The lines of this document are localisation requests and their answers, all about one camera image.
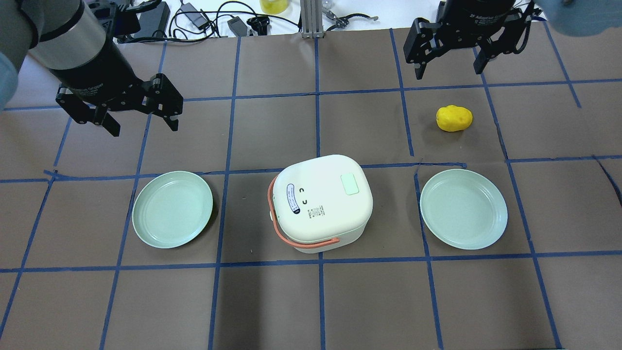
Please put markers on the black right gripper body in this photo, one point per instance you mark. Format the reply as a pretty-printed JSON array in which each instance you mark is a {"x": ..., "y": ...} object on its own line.
[{"x": 474, "y": 18}]

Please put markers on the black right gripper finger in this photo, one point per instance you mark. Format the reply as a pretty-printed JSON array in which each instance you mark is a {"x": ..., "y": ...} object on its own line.
[
  {"x": 514, "y": 34},
  {"x": 428, "y": 40}
]

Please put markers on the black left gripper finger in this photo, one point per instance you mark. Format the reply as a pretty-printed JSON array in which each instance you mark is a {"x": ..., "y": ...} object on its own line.
[
  {"x": 81, "y": 113},
  {"x": 161, "y": 98}
]

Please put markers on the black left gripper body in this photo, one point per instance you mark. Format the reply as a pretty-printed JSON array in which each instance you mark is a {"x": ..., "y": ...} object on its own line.
[{"x": 94, "y": 66}]

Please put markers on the white rice cooker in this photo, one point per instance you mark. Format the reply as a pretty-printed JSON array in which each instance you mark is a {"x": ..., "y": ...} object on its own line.
[{"x": 320, "y": 204}]

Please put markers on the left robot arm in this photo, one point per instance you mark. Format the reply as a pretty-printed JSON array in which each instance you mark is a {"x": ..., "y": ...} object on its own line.
[{"x": 43, "y": 34}]

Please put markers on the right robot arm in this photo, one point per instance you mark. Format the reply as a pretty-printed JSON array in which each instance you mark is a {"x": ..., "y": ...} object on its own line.
[{"x": 575, "y": 18}]

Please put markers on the black laptop brick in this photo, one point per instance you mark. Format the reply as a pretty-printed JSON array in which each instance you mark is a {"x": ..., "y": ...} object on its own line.
[{"x": 153, "y": 22}]

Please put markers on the yellow toy potato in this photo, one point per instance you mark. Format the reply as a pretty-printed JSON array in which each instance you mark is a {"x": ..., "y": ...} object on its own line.
[{"x": 453, "y": 118}]

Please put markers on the black pliers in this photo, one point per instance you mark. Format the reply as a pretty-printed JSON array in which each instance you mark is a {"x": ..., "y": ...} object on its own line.
[{"x": 343, "y": 22}]

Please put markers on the black power adapter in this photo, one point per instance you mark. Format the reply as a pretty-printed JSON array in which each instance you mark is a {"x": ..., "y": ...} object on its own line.
[{"x": 238, "y": 27}]

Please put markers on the light green plate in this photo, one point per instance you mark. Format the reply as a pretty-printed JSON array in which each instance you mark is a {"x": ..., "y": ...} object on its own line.
[
  {"x": 463, "y": 209},
  {"x": 172, "y": 209}
]

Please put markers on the yellow cup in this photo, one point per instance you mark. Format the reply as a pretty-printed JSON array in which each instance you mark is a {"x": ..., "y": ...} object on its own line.
[{"x": 274, "y": 7}]

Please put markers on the aluminium frame post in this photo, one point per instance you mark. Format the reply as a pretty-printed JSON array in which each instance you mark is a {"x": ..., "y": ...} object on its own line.
[{"x": 312, "y": 25}]

